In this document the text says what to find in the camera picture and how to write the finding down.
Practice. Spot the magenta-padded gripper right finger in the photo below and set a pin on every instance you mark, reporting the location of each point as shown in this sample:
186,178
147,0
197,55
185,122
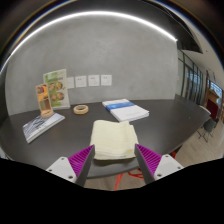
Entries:
166,166

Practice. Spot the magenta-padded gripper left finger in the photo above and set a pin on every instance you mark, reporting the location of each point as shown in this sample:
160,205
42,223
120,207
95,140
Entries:
61,166

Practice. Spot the cream yellow towel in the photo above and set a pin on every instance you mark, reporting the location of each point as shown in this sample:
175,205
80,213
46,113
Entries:
113,140

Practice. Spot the grey printed book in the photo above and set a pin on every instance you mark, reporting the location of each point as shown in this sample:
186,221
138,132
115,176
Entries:
41,125

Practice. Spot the red chair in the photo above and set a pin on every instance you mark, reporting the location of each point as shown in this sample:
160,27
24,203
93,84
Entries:
117,182

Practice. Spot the beige tape roll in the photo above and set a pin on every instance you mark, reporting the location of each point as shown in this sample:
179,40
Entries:
81,112

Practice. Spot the black chair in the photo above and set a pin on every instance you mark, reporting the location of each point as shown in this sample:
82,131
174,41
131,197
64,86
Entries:
209,126

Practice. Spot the white and blue booklet stack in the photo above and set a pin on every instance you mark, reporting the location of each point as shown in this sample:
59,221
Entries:
128,113

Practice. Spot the orange sign on wooden base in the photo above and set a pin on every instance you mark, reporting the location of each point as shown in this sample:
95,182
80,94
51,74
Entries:
43,96

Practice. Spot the green acrylic menu stand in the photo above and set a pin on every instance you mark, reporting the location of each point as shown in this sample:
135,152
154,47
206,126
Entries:
58,90

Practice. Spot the black-framed glass partition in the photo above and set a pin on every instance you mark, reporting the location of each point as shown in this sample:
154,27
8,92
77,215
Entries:
190,80

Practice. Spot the curved white light strip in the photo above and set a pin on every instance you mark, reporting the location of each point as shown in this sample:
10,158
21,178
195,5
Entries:
90,13

